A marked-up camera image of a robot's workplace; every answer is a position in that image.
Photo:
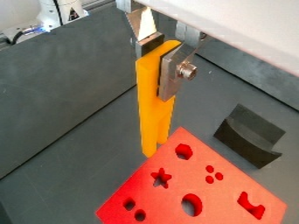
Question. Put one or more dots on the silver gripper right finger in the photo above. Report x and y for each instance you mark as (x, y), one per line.
(176, 66)

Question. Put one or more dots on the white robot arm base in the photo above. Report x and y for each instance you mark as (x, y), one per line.
(56, 13)

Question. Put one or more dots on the black curved foam block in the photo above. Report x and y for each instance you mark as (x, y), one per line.
(249, 135)

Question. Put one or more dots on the yellow square-circle peg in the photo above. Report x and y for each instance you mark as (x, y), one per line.
(155, 111)

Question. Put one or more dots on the dark grey side panel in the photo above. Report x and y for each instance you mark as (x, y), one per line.
(57, 78)

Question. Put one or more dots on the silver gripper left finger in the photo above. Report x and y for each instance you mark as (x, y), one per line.
(148, 38)

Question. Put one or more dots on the red shape-sorting board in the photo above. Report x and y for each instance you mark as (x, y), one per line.
(187, 185)

